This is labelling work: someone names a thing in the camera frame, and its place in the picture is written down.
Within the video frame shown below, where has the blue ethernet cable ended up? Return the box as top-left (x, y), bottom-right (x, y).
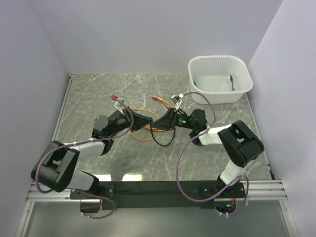
top-left (193, 75), bottom-right (237, 91)

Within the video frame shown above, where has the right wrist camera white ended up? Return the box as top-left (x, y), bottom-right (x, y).
top-left (170, 93), bottom-right (184, 110)

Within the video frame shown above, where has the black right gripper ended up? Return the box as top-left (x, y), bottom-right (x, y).
top-left (151, 108), bottom-right (196, 131)

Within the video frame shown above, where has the orange ethernet cable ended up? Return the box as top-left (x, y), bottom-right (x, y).
top-left (129, 98), bottom-right (173, 142)

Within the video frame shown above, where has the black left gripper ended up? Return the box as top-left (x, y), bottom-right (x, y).
top-left (107, 107), bottom-right (153, 137)

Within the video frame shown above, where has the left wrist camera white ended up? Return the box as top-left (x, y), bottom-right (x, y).
top-left (111, 95), bottom-right (124, 114)

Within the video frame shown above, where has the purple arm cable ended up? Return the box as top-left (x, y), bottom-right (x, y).
top-left (176, 91), bottom-right (249, 218)
top-left (36, 98), bottom-right (135, 220)

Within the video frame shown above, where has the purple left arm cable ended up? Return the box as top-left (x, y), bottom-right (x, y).
top-left (36, 98), bottom-right (135, 220)

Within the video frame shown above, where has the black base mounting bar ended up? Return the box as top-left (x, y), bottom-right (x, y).
top-left (70, 180), bottom-right (245, 213)

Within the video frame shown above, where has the white plastic basin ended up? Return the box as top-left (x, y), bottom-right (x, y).
top-left (188, 55), bottom-right (253, 104)

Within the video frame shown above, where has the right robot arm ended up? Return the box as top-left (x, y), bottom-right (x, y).
top-left (150, 108), bottom-right (264, 197)

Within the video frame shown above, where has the aluminium frame rail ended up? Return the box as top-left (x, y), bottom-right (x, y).
top-left (26, 180), bottom-right (287, 202)

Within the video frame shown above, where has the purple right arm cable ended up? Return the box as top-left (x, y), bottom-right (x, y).
top-left (176, 91), bottom-right (249, 218)

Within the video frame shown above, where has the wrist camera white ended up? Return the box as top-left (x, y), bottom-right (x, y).
top-left (170, 93), bottom-right (184, 110)
top-left (111, 95), bottom-right (124, 114)

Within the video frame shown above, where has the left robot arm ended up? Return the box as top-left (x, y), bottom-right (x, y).
top-left (31, 107), bottom-right (153, 198)

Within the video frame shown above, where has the black power cable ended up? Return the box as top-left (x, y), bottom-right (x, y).
top-left (151, 125), bottom-right (176, 147)

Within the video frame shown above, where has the red ethernet cable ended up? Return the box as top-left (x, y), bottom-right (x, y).
top-left (143, 96), bottom-right (168, 131)

